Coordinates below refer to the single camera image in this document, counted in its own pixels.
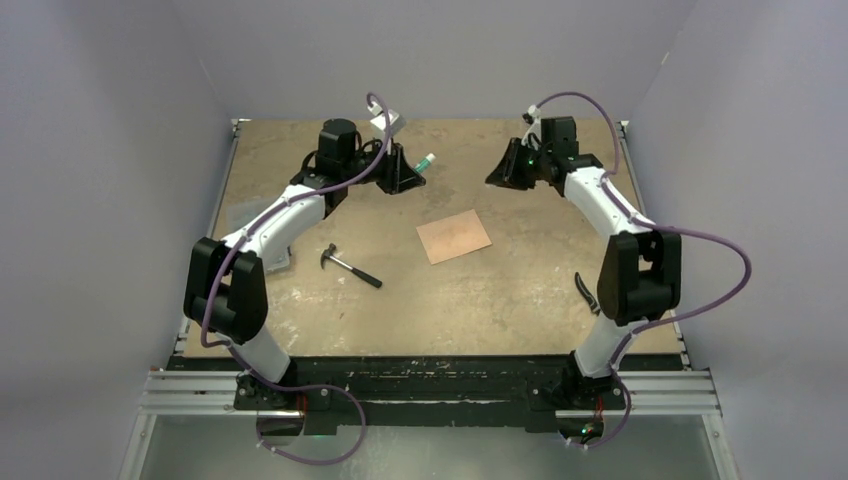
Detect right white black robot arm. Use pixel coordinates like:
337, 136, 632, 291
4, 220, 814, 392
485, 113, 682, 407

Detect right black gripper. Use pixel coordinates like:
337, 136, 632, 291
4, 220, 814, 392
487, 138, 551, 191

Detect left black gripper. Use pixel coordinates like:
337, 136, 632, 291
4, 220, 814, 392
342, 136, 424, 195

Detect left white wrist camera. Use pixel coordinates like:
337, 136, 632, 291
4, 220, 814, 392
369, 109, 406, 139

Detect black handled pliers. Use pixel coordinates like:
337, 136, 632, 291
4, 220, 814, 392
574, 272, 601, 316

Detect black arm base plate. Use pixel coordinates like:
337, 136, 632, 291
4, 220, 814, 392
234, 354, 626, 435

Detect aluminium frame rail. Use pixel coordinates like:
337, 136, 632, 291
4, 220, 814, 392
140, 371, 721, 418

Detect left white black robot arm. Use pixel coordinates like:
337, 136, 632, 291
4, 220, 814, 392
183, 111, 426, 409

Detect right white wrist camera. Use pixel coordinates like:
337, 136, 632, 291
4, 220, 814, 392
521, 104, 542, 150

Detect green white glue stick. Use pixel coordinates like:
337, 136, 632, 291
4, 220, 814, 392
414, 153, 436, 174

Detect small black hammer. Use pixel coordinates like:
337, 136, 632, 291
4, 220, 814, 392
320, 243, 383, 289

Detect brown envelope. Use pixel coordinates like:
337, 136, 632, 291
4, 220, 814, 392
416, 209, 492, 265

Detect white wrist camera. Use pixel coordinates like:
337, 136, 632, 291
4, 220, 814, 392
521, 104, 542, 150
369, 109, 406, 139

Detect clear plastic organizer box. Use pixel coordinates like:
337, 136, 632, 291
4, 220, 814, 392
223, 198, 292, 273

